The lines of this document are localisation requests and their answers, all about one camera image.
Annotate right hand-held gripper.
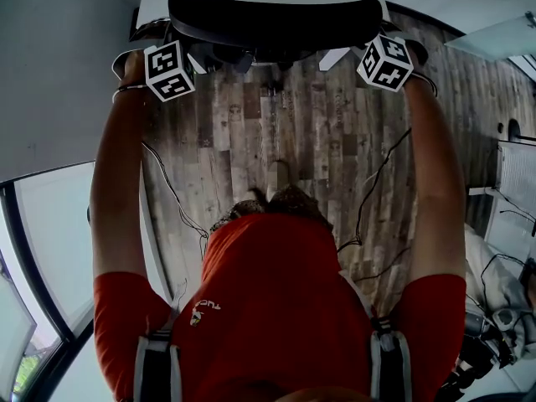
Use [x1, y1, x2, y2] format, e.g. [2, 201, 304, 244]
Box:
[356, 21, 430, 94]

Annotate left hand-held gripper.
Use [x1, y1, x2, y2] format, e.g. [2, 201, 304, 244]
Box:
[111, 34, 197, 103]

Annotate black office chair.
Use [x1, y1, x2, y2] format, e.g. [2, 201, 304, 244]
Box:
[167, 0, 391, 98]

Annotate person's left forearm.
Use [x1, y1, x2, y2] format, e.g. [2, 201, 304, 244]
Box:
[89, 92, 148, 242]

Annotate person's right forearm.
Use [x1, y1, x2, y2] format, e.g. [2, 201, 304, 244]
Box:
[401, 82, 467, 238]

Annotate person's left hand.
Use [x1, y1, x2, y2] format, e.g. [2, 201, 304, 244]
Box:
[121, 52, 148, 87]

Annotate black wristband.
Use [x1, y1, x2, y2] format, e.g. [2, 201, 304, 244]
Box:
[411, 72, 439, 98]

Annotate frosted glass panel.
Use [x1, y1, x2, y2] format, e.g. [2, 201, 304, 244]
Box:
[444, 11, 536, 62]

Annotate white slatted panel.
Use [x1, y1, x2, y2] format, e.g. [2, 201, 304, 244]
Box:
[505, 54, 536, 80]

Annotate person's patterned beige shorts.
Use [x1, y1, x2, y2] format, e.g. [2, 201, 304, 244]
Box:
[209, 183, 334, 235]

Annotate person's red shirt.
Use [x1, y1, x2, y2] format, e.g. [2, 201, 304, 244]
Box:
[92, 213, 468, 402]

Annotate thin wrist bracelet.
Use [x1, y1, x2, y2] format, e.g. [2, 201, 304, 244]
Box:
[111, 82, 148, 102]

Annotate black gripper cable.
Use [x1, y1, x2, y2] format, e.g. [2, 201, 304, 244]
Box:
[336, 126, 414, 254]
[141, 140, 210, 260]

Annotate thin black cable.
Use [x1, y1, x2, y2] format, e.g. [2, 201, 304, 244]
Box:
[499, 209, 536, 239]

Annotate black window frame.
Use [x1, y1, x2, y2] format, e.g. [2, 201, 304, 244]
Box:
[0, 160, 96, 402]

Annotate white harness cord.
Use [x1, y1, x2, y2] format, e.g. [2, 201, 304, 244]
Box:
[168, 278, 190, 331]
[338, 270, 379, 318]

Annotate black looped cable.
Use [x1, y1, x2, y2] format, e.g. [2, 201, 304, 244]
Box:
[478, 252, 536, 310]

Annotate white and black shoulder strap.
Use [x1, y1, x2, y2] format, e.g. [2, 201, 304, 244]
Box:
[368, 315, 414, 402]
[132, 330, 183, 402]

